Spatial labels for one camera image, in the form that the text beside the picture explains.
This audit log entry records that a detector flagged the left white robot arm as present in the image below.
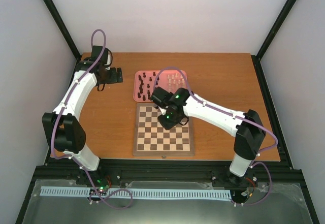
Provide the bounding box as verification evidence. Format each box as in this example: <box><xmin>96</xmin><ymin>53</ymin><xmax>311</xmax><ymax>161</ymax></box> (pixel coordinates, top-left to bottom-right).
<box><xmin>42</xmin><ymin>46</ymin><xmax>123</xmax><ymax>185</ymax></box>

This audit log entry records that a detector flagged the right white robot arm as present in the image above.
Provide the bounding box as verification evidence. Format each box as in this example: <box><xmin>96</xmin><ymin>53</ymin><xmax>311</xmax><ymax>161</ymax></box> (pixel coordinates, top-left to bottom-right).
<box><xmin>151</xmin><ymin>87</ymin><xmax>266</xmax><ymax>177</ymax></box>

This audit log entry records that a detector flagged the wooden chess board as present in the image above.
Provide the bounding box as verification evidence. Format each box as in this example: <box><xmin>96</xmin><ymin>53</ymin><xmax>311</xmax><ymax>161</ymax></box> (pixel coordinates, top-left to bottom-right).
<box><xmin>133</xmin><ymin>103</ymin><xmax>195</xmax><ymax>158</ymax></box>

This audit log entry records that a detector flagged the pink plastic tray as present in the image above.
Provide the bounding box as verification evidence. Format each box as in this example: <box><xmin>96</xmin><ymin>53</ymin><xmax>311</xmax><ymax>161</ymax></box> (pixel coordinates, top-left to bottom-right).
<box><xmin>133</xmin><ymin>70</ymin><xmax>187</xmax><ymax>103</ymax></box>

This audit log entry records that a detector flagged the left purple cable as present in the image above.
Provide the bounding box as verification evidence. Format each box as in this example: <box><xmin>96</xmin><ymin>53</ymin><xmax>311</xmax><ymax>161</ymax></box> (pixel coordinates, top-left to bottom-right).
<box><xmin>49</xmin><ymin>29</ymin><xmax>134</xmax><ymax>209</ymax></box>

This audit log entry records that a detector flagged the black aluminium frame base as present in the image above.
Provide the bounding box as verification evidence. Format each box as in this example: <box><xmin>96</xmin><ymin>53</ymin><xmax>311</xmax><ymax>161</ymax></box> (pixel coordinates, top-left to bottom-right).
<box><xmin>16</xmin><ymin>52</ymin><xmax>319</xmax><ymax>223</ymax></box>

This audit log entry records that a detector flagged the light blue cable duct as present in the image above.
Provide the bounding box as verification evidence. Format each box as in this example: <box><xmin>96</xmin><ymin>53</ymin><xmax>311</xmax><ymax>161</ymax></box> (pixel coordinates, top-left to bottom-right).
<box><xmin>40</xmin><ymin>186</ymin><xmax>231</xmax><ymax>201</ymax></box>

